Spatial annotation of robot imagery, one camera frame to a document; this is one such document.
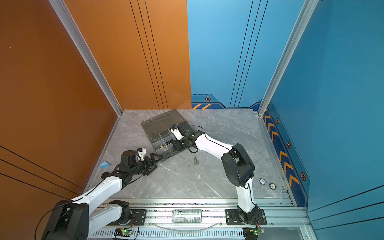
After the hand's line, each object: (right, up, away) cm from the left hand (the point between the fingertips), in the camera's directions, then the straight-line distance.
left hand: (160, 160), depth 85 cm
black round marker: (+63, -14, -2) cm, 65 cm away
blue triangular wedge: (-36, -5, +6) cm, 37 cm away
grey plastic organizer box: (-8, +17, +25) cm, 31 cm away
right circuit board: (+49, -30, -15) cm, 60 cm away
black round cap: (-27, -6, -7) cm, 29 cm away
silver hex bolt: (+20, -2, +7) cm, 21 cm away
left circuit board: (-15, -32, -14) cm, 38 cm away
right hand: (+7, +8, +5) cm, 12 cm away
